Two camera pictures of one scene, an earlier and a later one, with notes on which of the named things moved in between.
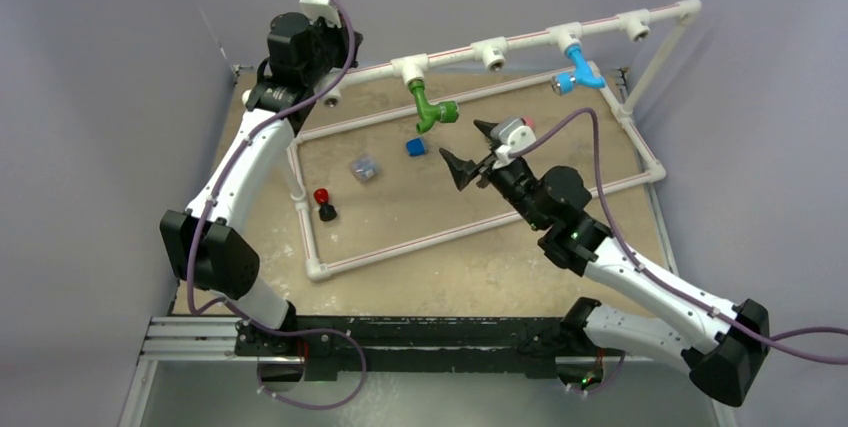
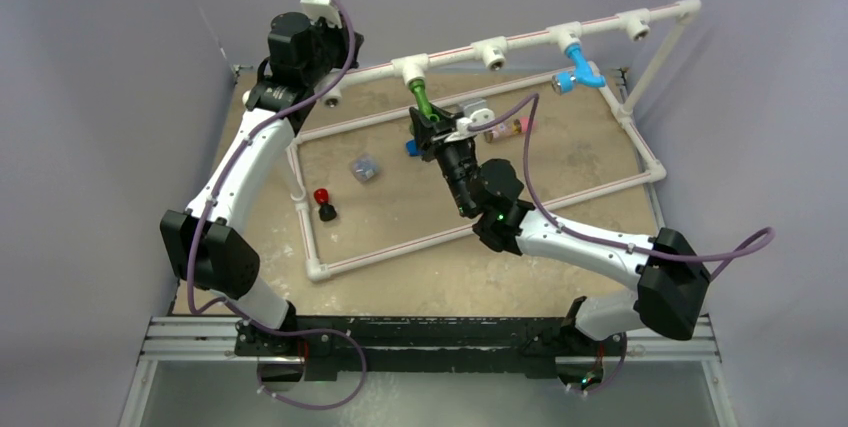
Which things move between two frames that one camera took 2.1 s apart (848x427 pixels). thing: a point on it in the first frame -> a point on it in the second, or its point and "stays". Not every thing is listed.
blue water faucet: x=564 y=83 stays
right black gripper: x=463 y=171 -> x=425 y=132
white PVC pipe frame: x=683 y=12 stays
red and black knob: x=327 y=212 stays
